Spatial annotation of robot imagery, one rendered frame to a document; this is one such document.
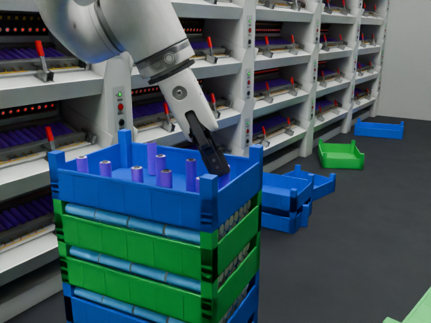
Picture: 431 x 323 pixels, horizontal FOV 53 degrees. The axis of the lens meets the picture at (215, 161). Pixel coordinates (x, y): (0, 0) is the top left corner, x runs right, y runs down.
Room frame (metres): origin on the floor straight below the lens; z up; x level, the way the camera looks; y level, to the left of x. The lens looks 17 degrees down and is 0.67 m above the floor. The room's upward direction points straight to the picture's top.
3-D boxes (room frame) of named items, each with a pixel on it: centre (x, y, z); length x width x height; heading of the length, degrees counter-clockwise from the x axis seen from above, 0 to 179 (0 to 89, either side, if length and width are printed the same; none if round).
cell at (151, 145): (0.79, 0.12, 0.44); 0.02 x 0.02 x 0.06
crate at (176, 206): (0.71, 0.10, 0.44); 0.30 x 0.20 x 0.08; 64
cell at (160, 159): (0.71, 0.09, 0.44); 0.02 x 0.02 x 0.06
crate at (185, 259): (0.71, 0.10, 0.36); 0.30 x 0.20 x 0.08; 64
